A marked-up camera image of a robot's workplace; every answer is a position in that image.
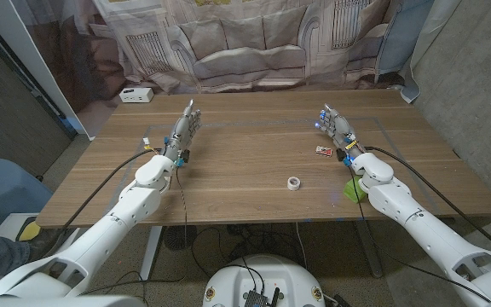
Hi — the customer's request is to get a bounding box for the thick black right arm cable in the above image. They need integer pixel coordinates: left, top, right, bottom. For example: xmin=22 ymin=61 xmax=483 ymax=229
xmin=363 ymin=146 xmax=491 ymax=258

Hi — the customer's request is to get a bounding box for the grey table leg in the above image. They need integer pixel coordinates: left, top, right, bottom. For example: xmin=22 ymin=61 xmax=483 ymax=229
xmin=354 ymin=220 xmax=384 ymax=279

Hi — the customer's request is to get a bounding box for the thin black left wrist cable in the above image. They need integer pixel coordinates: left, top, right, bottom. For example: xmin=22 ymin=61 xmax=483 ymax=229
xmin=77 ymin=166 xmax=189 ymax=296

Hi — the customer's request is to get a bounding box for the yellow pad with black rim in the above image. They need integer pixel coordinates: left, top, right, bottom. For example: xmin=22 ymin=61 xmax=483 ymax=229
xmin=17 ymin=217 xmax=42 ymax=243

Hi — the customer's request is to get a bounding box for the round black floor fan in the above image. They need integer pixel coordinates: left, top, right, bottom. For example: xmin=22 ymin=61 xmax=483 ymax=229
xmin=163 ymin=224 xmax=199 ymax=252

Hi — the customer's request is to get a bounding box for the black device on torso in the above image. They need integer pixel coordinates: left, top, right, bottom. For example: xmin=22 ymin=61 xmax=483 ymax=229
xmin=243 ymin=287 xmax=280 ymax=307

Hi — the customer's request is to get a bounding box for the white table leg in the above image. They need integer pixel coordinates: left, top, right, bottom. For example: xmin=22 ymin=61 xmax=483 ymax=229
xmin=138 ymin=225 xmax=164 ymax=281

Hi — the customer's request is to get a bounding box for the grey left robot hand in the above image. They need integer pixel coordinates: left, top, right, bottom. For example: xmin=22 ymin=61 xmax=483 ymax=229
xmin=159 ymin=99 xmax=203 ymax=164

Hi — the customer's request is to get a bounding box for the thin white floor cable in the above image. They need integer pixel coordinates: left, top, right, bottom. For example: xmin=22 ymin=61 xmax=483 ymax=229
xmin=294 ymin=222 xmax=308 ymax=269

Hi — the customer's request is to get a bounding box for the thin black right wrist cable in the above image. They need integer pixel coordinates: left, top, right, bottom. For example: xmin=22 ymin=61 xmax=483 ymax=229
xmin=346 ymin=164 xmax=491 ymax=303

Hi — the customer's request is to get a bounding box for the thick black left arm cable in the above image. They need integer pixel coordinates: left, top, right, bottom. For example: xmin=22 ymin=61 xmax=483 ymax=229
xmin=60 ymin=148 xmax=161 ymax=240

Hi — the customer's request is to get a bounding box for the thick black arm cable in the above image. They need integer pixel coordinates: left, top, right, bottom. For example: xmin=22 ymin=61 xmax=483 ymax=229
xmin=60 ymin=148 xmax=161 ymax=240
xmin=363 ymin=146 xmax=491 ymax=258

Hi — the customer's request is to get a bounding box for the printed living room backdrop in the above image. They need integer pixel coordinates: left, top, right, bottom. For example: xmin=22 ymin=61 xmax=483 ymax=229
xmin=13 ymin=0 xmax=464 ymax=140

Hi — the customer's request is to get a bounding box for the blue chair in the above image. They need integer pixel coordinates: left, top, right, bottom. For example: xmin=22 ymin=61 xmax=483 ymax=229
xmin=0 ymin=158 xmax=55 ymax=235

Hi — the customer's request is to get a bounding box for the green sponge block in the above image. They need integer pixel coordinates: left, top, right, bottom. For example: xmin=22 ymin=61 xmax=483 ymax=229
xmin=342 ymin=176 xmax=368 ymax=204

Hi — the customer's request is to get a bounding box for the dark brown shoe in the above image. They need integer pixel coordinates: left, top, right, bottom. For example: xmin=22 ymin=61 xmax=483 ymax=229
xmin=26 ymin=227 xmax=78 ymax=262

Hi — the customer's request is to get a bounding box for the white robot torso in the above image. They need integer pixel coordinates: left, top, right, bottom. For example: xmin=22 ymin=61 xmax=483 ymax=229
xmin=202 ymin=254 xmax=326 ymax=307

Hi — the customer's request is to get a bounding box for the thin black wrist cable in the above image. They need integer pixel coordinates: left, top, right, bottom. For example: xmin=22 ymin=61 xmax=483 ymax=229
xmin=77 ymin=166 xmax=189 ymax=296
xmin=346 ymin=164 xmax=491 ymax=303

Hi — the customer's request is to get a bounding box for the white power strip box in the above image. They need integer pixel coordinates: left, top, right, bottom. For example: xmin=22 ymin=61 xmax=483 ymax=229
xmin=118 ymin=87 xmax=155 ymax=104

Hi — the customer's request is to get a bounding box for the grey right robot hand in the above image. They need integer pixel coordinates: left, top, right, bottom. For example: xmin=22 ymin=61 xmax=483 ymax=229
xmin=315 ymin=103 xmax=365 ymax=159

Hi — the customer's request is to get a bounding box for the white partition panel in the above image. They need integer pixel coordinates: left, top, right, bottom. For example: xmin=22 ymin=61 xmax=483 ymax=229
xmin=0 ymin=0 xmax=95 ymax=141

